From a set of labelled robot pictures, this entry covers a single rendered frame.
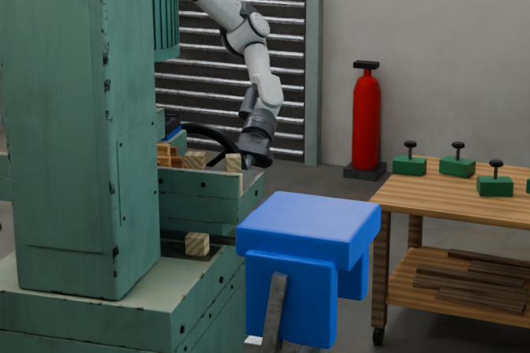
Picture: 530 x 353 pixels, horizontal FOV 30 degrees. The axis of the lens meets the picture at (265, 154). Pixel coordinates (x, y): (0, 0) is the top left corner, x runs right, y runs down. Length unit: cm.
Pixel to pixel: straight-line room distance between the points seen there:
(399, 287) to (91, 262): 175
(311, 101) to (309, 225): 395
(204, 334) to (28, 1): 77
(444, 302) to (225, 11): 125
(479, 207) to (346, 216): 195
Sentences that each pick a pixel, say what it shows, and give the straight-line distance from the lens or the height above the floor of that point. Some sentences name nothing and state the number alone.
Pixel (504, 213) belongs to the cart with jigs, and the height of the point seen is 53.
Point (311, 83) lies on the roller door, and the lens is 522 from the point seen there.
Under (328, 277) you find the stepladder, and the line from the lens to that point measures 126.
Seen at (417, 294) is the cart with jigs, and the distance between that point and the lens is 345.
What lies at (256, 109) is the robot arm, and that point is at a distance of 273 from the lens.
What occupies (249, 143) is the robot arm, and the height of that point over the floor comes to 87.
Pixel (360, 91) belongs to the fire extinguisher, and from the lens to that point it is 503.
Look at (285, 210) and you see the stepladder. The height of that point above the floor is 116.
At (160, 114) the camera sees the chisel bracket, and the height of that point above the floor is 106.
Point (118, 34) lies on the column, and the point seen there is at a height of 131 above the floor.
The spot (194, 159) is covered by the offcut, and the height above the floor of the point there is 93.
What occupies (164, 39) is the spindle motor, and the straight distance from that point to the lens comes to 213.
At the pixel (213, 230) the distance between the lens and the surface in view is 221.
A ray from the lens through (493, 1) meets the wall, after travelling 496.
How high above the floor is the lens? 163
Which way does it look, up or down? 17 degrees down
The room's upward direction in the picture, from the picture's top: straight up
